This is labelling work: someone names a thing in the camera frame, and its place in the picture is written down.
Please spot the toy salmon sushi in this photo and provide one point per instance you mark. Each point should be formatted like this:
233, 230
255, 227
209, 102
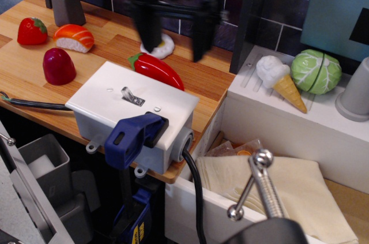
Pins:
74, 37

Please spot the blue bar clamp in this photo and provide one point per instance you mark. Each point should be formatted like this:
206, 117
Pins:
122, 147

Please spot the grey plastic cup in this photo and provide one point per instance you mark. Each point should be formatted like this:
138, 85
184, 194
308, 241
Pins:
353, 102

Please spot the metal screw clamp handle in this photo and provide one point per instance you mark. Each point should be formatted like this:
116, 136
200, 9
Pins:
259, 163

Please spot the toy ice cream cone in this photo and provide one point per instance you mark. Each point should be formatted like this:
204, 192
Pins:
276, 75

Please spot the toy fried egg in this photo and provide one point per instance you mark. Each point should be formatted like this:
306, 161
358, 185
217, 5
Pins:
164, 49

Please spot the plastic snack bags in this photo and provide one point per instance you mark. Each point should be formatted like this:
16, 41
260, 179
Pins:
229, 149

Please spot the dark grey post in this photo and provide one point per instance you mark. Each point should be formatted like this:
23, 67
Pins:
250, 16

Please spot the red toy strawberry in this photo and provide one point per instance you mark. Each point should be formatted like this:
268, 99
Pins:
32, 31

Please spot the clear light switch toggle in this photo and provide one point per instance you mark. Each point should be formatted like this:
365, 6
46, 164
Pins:
128, 96

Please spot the teal box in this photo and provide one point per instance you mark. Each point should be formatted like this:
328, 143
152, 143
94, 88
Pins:
337, 26

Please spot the grey metal bin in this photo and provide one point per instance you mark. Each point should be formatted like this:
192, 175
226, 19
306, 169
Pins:
50, 165

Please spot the grey toy salt shaker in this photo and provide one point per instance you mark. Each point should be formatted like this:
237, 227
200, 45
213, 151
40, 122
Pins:
68, 12

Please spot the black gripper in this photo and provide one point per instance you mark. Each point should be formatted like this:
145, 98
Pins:
205, 14

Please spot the white drawer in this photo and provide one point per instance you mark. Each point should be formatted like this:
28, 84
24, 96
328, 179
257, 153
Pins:
320, 167

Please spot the white switch box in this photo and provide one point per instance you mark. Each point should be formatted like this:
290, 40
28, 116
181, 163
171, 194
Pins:
98, 106

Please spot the dark red toy half-egg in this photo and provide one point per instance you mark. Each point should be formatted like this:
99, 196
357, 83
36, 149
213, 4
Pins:
58, 67

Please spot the red toy chili pepper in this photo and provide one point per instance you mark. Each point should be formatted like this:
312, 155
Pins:
156, 69

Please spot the green toy cabbage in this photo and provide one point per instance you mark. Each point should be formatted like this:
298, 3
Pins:
315, 72

